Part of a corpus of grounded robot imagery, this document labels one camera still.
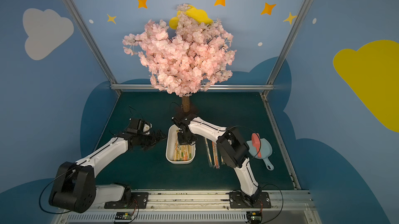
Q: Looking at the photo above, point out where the left green circuit board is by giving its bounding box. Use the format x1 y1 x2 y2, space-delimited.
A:
114 212 134 223

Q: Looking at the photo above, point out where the light blue dustpan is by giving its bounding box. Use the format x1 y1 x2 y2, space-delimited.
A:
247 138 274 171

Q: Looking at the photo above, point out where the aluminium corner post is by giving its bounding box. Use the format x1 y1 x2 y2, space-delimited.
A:
262 0 314 98
62 0 117 85

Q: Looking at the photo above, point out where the wrapped chopsticks panda print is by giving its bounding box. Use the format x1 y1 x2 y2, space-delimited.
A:
174 141 181 161

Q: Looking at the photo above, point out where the right aluminium corner post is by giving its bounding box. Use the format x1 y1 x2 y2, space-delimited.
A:
262 0 314 98

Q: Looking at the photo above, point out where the floor edge rail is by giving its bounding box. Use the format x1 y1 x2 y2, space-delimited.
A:
93 94 120 151
260 93 302 190

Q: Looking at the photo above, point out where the front aluminium mounting rail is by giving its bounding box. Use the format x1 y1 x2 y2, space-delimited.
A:
52 190 322 224

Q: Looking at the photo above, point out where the white plastic storage box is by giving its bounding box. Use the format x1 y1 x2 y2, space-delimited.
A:
165 125 196 165

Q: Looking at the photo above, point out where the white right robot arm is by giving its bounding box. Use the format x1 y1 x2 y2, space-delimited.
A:
172 114 261 203

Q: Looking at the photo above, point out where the left floor edge rail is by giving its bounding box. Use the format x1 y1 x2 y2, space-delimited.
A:
93 94 120 151

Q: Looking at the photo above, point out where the right floor edge rail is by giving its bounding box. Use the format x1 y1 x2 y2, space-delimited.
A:
260 93 302 190

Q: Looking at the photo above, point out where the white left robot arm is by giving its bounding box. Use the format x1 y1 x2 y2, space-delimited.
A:
48 119 166 213

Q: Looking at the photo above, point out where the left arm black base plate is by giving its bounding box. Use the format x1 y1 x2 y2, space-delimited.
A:
104 192 149 209

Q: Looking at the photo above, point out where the horizontal aluminium back rail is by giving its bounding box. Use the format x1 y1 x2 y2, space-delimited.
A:
110 83 274 92

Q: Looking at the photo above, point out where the pink cherry blossom tree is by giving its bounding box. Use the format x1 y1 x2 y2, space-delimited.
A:
122 4 236 113

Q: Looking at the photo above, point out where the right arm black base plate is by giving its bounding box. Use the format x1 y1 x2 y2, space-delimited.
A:
228 190 272 209

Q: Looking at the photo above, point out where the left aluminium corner post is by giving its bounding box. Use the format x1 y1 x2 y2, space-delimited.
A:
62 0 117 85

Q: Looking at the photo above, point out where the red small brush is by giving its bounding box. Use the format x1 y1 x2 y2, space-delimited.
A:
250 133 261 158

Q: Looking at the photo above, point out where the right black controller board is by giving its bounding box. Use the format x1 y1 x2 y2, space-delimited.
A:
246 212 262 224

